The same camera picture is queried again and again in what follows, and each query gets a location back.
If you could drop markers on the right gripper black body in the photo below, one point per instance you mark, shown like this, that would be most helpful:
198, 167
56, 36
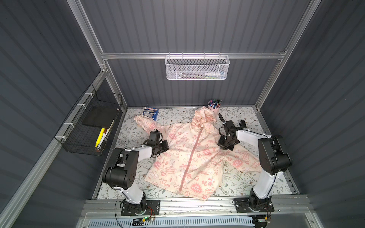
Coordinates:
226, 139

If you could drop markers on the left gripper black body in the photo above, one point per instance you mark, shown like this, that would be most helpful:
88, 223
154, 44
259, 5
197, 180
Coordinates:
161, 146

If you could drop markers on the pink patterned hooded jacket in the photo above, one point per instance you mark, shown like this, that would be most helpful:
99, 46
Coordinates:
192, 166

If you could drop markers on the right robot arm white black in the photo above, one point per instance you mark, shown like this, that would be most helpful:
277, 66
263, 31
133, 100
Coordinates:
272, 158

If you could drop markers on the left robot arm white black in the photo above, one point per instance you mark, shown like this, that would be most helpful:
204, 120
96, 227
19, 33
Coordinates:
120, 171

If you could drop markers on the pink pen cup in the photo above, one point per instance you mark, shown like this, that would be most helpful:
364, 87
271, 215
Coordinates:
214, 108

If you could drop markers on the pens in pink cup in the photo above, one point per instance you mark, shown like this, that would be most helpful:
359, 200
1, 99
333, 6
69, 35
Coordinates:
215, 102

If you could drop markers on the blue sticker book pack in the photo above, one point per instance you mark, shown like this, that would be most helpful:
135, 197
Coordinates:
151, 112

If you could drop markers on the white tube in mesh basket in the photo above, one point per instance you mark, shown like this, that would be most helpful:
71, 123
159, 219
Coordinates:
216, 75

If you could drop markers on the floral table mat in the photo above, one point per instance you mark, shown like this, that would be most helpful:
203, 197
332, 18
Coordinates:
234, 182

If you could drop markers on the yellow highlighter marker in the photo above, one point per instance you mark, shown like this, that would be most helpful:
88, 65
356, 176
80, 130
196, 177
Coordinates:
100, 136

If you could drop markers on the white wire mesh basket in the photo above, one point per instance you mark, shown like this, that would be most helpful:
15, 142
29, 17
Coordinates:
194, 67

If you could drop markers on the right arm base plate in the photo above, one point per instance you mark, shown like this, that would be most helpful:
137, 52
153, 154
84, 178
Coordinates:
248, 204

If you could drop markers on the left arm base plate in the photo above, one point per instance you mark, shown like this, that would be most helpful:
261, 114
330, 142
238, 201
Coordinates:
145, 208

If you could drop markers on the black wire wall basket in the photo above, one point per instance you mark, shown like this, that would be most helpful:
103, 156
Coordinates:
95, 110

